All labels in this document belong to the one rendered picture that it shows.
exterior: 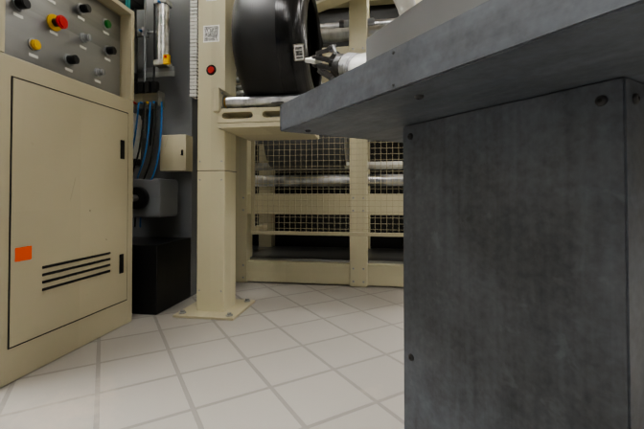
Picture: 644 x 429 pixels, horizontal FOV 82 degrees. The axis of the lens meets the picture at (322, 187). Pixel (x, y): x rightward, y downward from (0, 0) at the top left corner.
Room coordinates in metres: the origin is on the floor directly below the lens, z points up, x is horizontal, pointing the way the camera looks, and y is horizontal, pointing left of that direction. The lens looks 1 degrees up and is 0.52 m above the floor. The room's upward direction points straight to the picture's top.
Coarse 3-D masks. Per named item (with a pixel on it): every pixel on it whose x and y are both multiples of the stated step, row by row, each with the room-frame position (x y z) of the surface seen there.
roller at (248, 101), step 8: (248, 96) 1.51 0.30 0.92; (256, 96) 1.51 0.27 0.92; (264, 96) 1.50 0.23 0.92; (272, 96) 1.49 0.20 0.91; (280, 96) 1.49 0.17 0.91; (288, 96) 1.48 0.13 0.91; (296, 96) 1.47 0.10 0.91; (224, 104) 1.52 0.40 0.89; (232, 104) 1.52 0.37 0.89; (240, 104) 1.52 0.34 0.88; (248, 104) 1.51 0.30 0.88; (256, 104) 1.51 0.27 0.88; (264, 104) 1.50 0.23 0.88; (272, 104) 1.50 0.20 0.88; (280, 104) 1.50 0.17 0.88
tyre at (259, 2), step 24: (240, 0) 1.41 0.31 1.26; (264, 0) 1.38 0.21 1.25; (288, 0) 1.37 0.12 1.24; (312, 0) 1.60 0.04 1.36; (240, 24) 1.39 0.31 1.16; (264, 24) 1.37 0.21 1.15; (288, 24) 1.36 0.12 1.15; (312, 24) 1.79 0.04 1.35; (240, 48) 1.41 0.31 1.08; (264, 48) 1.39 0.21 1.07; (288, 48) 1.38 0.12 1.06; (312, 48) 1.87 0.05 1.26; (240, 72) 1.47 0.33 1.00; (264, 72) 1.43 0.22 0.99; (288, 72) 1.42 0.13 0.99; (312, 72) 1.88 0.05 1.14
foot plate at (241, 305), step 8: (192, 304) 1.72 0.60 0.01; (240, 304) 1.72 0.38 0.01; (248, 304) 1.72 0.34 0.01; (184, 312) 1.58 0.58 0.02; (192, 312) 1.59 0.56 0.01; (200, 312) 1.59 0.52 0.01; (208, 312) 1.59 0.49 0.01; (216, 312) 1.59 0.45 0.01; (224, 312) 1.59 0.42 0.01; (232, 312) 1.59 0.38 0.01; (240, 312) 1.60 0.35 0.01; (232, 320) 1.52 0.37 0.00
